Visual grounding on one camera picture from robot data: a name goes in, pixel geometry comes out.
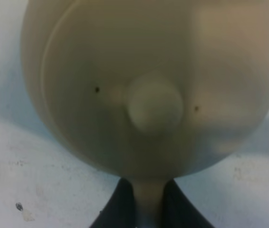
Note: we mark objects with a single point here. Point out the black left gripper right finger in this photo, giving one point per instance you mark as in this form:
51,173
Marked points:
178,212

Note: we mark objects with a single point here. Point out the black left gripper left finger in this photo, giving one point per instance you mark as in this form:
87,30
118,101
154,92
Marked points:
119,212

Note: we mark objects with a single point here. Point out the beige ceramic teapot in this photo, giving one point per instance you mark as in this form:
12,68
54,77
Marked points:
148,90

